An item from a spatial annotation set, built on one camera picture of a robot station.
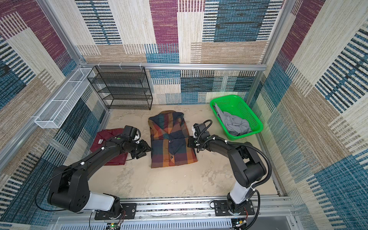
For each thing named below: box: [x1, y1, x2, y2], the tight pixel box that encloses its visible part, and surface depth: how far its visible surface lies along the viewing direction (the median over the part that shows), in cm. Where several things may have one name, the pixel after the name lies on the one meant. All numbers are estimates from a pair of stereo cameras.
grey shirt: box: [213, 103, 253, 136], surface depth 101 cm
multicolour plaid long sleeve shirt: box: [148, 110, 198, 169], surface depth 95 cm
